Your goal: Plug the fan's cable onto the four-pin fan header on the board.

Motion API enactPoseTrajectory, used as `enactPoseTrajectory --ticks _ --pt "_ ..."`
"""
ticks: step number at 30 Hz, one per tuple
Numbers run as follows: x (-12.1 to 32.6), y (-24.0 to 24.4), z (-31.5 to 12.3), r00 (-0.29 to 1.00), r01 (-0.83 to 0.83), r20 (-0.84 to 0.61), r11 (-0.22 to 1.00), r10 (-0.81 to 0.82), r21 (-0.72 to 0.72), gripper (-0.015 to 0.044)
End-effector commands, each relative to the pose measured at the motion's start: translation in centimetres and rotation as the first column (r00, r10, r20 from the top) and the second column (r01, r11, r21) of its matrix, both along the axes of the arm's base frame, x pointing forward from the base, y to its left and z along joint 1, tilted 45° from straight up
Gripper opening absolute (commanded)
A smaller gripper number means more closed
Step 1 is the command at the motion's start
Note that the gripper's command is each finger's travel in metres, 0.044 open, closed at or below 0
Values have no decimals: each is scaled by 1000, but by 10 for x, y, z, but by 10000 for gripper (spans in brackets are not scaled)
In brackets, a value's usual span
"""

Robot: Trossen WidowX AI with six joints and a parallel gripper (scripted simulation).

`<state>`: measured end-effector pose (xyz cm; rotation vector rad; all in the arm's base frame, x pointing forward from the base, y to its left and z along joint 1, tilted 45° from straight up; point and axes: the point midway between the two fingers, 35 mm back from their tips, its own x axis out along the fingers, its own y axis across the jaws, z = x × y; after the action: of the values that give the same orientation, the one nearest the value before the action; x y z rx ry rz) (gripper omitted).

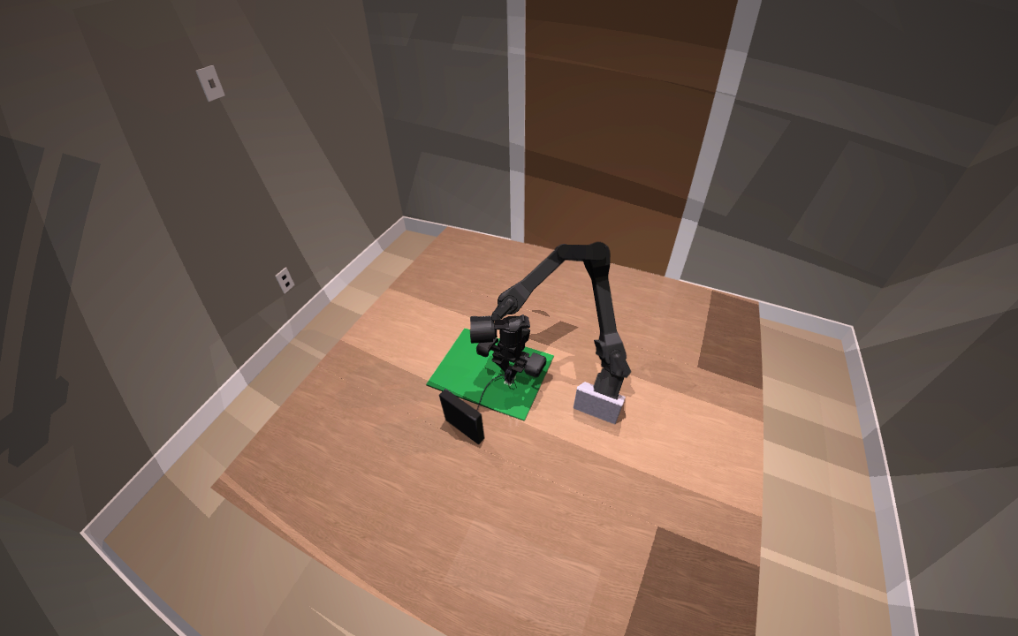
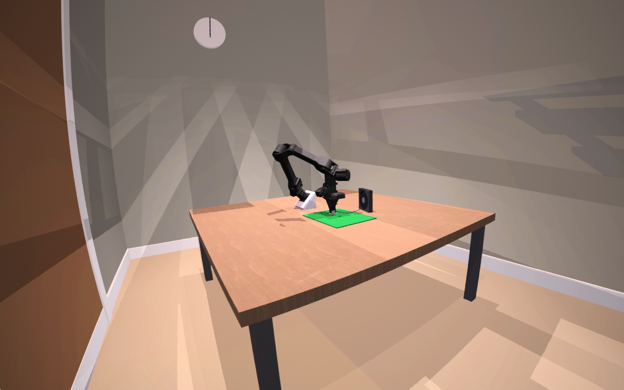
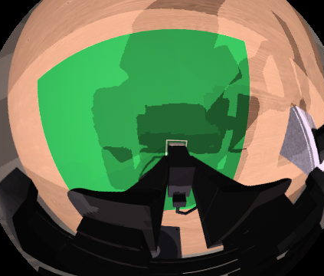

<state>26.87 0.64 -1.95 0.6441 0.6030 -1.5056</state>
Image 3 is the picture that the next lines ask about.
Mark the green circuit board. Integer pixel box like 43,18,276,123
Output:
37,28,250,192

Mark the black cable with plug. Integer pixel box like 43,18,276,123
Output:
167,145,198,215

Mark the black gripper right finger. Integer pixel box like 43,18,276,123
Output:
190,156,291,249

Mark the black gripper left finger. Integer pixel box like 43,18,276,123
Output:
67,156,169,254

